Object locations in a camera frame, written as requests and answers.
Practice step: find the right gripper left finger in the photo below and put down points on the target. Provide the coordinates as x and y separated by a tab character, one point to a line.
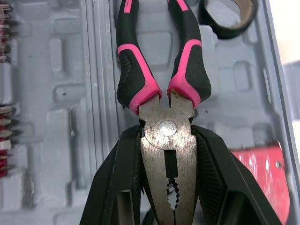
110	178

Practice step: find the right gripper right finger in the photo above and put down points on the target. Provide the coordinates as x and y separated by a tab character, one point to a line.
220	173

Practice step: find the pink and black pliers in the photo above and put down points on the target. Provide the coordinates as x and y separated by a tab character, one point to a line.
168	140

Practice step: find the red tape measure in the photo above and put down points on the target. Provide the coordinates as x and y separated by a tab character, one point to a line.
264	173

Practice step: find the grey tool case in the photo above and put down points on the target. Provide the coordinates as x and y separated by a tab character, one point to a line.
70	93

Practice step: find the black tape roll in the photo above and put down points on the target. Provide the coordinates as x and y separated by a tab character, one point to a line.
232	25

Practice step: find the red screwdriver bit holder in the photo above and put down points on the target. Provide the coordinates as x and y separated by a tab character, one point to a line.
5	93

